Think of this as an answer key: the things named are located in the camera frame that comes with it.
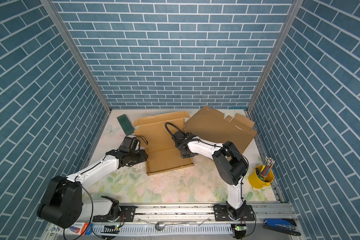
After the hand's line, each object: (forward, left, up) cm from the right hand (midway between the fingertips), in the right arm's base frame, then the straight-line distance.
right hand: (188, 152), depth 94 cm
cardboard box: (-2, +17, -2) cm, 17 cm away
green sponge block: (+19, +48, 0) cm, 51 cm away
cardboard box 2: (+26, -16, -3) cm, 31 cm away
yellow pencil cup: (-16, -39, +7) cm, 43 cm away
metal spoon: (-40, +10, 0) cm, 41 cm away
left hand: (-7, +25, +3) cm, 26 cm away
